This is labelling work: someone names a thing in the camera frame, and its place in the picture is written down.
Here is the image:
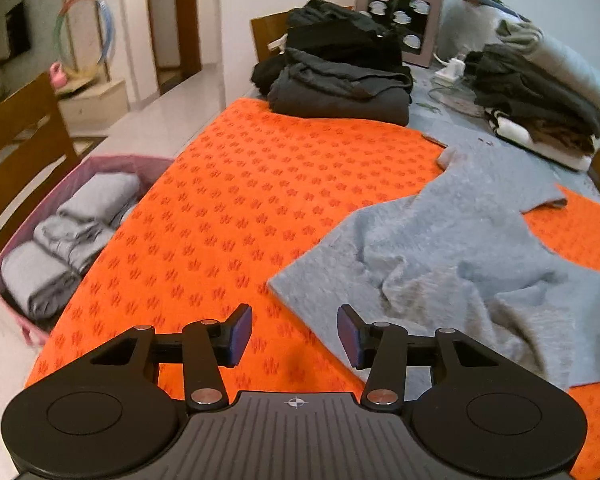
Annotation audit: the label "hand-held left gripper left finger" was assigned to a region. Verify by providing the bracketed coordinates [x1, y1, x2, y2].
[80, 304, 254, 413]

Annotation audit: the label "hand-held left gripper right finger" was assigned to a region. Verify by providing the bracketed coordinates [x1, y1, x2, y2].
[336, 304, 511, 413]

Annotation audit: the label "grey fleece garment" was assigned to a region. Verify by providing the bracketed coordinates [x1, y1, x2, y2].
[267, 147, 600, 391]

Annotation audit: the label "pink storage box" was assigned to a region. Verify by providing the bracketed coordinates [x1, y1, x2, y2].
[0, 155, 176, 348]

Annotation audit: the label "orange patterned mat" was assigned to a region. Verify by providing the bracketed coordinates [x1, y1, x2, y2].
[25, 97, 600, 480]

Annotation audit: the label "dark grey folded garment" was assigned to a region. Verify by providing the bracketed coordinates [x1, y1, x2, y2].
[267, 47, 413, 127]

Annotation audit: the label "white folded cloth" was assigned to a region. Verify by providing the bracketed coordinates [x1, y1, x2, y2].
[485, 110, 593, 172]

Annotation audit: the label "beige low cabinet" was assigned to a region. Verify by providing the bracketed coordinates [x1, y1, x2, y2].
[55, 77, 131, 136]

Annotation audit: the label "white power strip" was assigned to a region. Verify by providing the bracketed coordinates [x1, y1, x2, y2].
[434, 52, 468, 88]

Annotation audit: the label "brown folded garment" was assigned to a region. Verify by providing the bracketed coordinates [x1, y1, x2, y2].
[525, 120, 598, 156]

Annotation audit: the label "black folded garment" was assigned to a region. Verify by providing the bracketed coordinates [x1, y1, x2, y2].
[251, 19, 406, 97]

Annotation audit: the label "dark olive folded garments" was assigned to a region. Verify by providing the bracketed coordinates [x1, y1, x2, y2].
[465, 44, 600, 137]

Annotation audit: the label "pink kettlebell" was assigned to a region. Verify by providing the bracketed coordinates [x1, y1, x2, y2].
[50, 61, 70, 91]

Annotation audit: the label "brown wooden door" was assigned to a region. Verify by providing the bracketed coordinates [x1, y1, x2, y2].
[145, 0, 202, 93]

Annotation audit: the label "charcoal crumpled garment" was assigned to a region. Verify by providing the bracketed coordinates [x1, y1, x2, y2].
[286, 0, 396, 36]

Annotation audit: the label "multicoloured hula hoop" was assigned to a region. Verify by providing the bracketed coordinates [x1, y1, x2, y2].
[54, 0, 117, 78]

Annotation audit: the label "light grey bedding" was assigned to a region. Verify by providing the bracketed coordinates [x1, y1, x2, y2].
[437, 0, 600, 116]

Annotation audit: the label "black wall television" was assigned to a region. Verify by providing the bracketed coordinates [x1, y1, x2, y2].
[4, 0, 32, 63]

